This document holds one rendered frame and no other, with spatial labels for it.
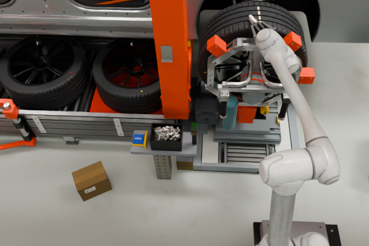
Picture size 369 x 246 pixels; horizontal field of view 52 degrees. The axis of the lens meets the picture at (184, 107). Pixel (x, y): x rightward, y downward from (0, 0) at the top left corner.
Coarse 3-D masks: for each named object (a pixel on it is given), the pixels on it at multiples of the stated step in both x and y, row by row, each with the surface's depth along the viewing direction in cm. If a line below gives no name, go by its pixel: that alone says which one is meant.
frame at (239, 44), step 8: (240, 40) 206; (248, 40) 206; (232, 48) 206; (240, 48) 206; (248, 48) 206; (256, 48) 205; (224, 56) 211; (208, 64) 218; (216, 64) 217; (208, 72) 223; (296, 72) 218; (208, 80) 229; (296, 80) 223; (208, 88) 234; (216, 88) 236; (240, 96) 246; (272, 96) 239; (280, 96) 238; (240, 104) 245; (248, 104) 245; (256, 104) 244; (264, 104) 243
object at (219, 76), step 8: (232, 56) 227; (240, 56) 232; (248, 56) 225; (224, 64) 234; (232, 64) 233; (240, 64) 231; (264, 64) 229; (216, 72) 243; (224, 72) 252; (232, 72) 257; (240, 72) 237; (216, 80) 241; (224, 80) 244; (232, 80) 253; (240, 80) 255; (272, 80) 247
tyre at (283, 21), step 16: (224, 16) 218; (240, 16) 211; (256, 16) 209; (272, 16) 210; (288, 16) 216; (208, 32) 224; (224, 32) 210; (240, 32) 208; (256, 32) 207; (288, 32) 207; (304, 48) 215; (304, 64) 224
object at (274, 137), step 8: (272, 104) 301; (272, 112) 295; (272, 120) 292; (272, 128) 283; (280, 128) 284; (216, 136) 282; (224, 136) 282; (232, 136) 284; (240, 136) 284; (248, 136) 283; (256, 136) 283; (264, 136) 283; (272, 136) 283; (280, 136) 281
